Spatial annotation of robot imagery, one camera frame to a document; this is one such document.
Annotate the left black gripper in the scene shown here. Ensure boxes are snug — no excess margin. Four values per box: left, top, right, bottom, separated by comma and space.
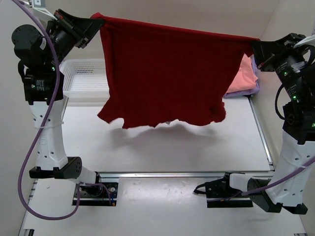
48, 0, 106, 57

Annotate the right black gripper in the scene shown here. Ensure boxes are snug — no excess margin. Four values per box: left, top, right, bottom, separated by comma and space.
252, 34, 312, 100

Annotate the red t shirt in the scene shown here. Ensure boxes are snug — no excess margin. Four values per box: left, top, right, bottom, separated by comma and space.
93, 13, 255, 129

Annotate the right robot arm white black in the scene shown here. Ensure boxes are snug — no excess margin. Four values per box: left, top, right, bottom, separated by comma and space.
194, 33, 315, 215

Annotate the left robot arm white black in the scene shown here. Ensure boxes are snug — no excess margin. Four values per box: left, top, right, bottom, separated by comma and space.
11, 9, 105, 196

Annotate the folded pink t shirt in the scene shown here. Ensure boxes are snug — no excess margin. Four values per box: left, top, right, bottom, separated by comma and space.
225, 53, 258, 94

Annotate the folded purple t shirt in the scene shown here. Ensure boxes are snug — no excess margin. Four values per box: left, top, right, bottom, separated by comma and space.
222, 58, 260, 99

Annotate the white plastic basket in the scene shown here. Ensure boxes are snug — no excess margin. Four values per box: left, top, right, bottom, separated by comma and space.
60, 59, 109, 102

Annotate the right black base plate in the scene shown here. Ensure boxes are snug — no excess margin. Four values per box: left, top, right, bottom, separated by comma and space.
193, 179, 253, 208

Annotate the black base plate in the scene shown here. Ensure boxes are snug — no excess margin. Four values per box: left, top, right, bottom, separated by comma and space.
193, 179, 253, 208
72, 178, 119, 207

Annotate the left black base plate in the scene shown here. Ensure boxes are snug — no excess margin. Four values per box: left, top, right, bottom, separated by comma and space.
72, 178, 119, 207

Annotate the aluminium rail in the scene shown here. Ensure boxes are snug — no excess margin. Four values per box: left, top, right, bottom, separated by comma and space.
45, 169, 275, 179

